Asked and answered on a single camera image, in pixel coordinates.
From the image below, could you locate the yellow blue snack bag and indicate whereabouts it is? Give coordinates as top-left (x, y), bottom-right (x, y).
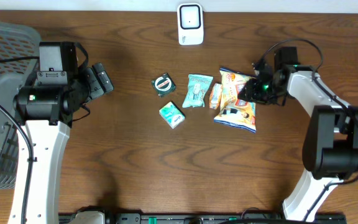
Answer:
top-left (214, 68), bottom-right (256, 133)

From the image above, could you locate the small orange white packet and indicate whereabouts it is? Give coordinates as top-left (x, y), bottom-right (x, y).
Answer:
top-left (209, 83), bottom-right (223, 110)

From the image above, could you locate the dark green round-logo packet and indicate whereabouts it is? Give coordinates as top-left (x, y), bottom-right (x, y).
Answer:
top-left (151, 73), bottom-right (176, 97)

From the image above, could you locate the teal candy pouch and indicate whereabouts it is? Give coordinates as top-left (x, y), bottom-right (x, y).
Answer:
top-left (182, 74), bottom-right (213, 108)

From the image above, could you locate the green white tissue pack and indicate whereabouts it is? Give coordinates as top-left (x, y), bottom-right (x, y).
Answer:
top-left (159, 101), bottom-right (185, 129)

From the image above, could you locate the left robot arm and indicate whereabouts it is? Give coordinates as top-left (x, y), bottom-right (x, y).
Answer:
top-left (9, 42), bottom-right (114, 223)

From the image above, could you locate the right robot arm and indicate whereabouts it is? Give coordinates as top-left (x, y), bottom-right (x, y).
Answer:
top-left (238, 47), bottom-right (358, 223)

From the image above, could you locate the white barcode scanner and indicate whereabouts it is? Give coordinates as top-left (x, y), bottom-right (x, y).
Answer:
top-left (177, 3), bottom-right (204, 45)

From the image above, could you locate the grey plastic shopping basket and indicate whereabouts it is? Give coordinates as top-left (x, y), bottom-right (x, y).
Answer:
top-left (0, 22), bottom-right (41, 189)

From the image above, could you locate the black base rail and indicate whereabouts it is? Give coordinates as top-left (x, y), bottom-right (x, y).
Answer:
top-left (58, 210), bottom-right (347, 224)

